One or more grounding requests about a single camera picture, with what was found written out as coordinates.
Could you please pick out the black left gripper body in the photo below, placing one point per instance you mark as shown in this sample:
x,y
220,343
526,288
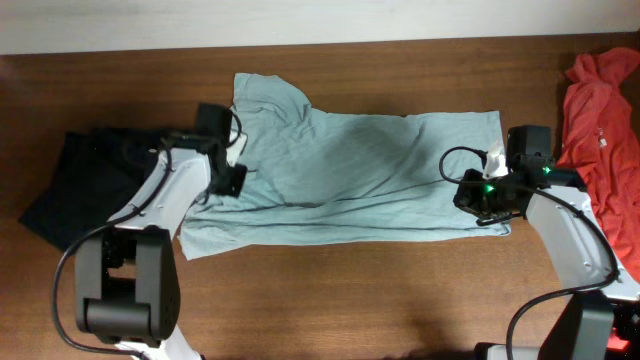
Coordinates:
x,y
230,182

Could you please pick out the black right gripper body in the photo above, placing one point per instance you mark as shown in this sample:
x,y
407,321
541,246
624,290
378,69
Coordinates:
x,y
485,201

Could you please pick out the light blue t-shirt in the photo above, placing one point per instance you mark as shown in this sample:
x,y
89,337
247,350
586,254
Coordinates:
x,y
318,178

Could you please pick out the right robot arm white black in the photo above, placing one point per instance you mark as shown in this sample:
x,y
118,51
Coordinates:
x,y
521,180

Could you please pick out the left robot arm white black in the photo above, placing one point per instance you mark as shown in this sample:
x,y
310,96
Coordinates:
x,y
127,291

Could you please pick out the red t-shirt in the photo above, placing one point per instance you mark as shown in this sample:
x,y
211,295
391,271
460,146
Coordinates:
x,y
599,142

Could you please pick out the dark navy folded garment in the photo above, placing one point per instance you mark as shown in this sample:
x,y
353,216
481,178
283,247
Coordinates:
x,y
96,175

